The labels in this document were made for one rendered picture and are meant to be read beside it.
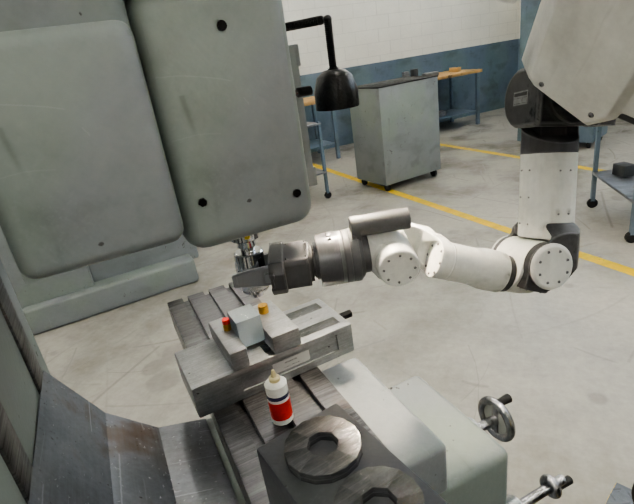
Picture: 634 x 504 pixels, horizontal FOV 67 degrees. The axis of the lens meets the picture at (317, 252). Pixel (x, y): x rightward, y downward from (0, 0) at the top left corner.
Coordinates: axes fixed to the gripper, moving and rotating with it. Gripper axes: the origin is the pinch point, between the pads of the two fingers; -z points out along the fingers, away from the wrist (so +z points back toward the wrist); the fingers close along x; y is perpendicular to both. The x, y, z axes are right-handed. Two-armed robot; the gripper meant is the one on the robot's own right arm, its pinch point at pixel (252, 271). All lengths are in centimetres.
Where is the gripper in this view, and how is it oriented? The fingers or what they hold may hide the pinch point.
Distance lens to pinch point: 79.3
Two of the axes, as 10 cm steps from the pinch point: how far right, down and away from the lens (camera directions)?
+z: 9.9, -1.6, 0.1
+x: 0.7, 3.8, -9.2
